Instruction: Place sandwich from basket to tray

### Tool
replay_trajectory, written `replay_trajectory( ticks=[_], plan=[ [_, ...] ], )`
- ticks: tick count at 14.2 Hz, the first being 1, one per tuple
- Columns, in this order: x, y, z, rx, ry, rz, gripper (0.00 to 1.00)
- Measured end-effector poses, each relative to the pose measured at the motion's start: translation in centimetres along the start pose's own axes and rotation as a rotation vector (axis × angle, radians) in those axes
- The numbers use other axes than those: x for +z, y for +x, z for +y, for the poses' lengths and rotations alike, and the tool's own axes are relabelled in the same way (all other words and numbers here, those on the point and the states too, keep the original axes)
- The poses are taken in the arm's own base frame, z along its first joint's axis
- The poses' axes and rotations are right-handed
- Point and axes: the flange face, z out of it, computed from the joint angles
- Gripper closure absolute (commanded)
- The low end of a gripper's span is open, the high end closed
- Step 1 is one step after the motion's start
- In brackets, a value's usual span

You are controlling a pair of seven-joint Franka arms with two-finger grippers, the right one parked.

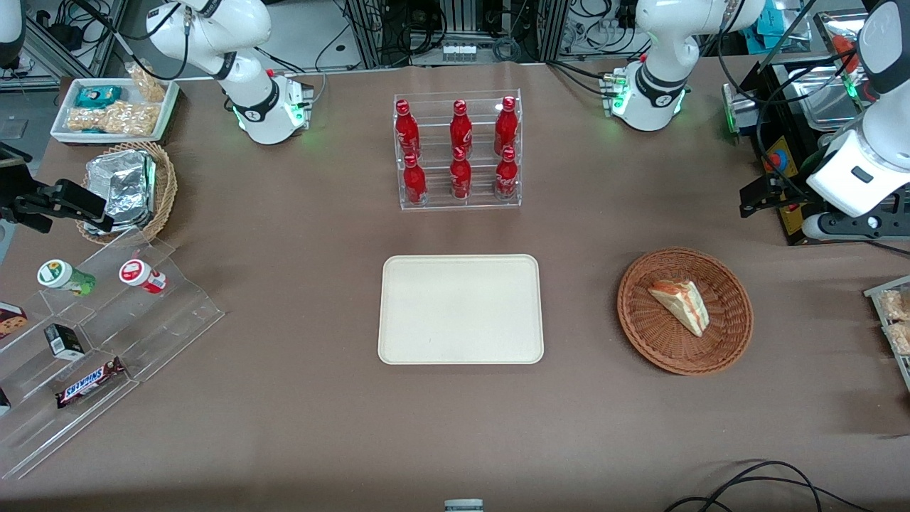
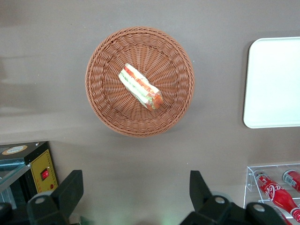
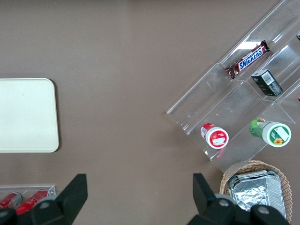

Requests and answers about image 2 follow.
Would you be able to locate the beige plastic tray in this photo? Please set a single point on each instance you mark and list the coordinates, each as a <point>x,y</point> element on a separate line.
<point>274,82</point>

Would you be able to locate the triangle sandwich with vegetables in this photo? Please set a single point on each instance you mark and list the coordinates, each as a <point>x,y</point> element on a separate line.
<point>140,86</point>

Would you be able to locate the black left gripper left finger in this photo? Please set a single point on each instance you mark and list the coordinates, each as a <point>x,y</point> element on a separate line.
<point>61,201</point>

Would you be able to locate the red Coca-Cola aluminium bottle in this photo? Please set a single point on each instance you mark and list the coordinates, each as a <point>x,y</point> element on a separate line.
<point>293,179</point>
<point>274,192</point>

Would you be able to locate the clear acrylic bottle rack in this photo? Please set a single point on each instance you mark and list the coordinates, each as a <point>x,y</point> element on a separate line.
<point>252,185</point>

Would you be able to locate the round brown wicker basket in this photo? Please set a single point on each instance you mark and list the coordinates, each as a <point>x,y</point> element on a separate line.
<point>110,93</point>

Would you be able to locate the black food warmer display case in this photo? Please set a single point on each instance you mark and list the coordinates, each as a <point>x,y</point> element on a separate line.
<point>42,164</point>

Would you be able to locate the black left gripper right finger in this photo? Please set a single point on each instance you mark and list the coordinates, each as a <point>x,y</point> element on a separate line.
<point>206,206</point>

